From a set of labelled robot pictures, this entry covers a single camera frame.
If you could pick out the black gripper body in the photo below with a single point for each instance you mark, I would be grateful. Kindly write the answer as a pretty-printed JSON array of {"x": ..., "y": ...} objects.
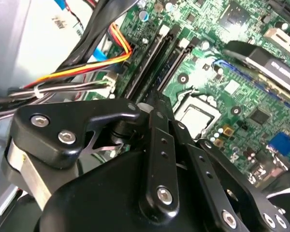
[{"x": 99, "y": 205}]

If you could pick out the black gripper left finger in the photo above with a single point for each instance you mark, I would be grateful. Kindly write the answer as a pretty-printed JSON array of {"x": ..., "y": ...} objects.
[{"x": 50, "y": 116}]

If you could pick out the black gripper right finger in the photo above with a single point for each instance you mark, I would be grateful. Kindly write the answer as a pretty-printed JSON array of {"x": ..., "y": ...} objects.
[{"x": 205, "y": 166}]

